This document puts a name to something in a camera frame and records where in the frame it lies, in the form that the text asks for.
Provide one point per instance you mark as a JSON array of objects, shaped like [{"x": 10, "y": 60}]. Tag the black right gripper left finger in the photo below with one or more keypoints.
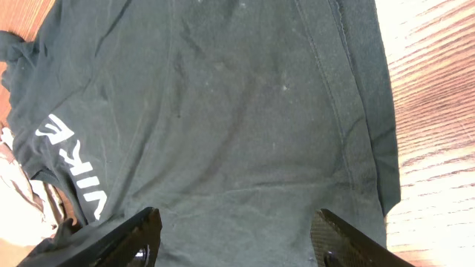
[{"x": 126, "y": 241}]

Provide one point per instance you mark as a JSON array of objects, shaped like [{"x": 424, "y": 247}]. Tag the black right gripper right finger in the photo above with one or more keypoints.
[{"x": 337, "y": 243}]

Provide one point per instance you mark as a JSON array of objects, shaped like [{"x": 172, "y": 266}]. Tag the black Nike t-shirt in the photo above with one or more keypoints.
[{"x": 236, "y": 120}]

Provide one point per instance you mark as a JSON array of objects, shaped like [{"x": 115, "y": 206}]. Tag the folded white beige pants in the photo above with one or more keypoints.
[{"x": 31, "y": 210}]

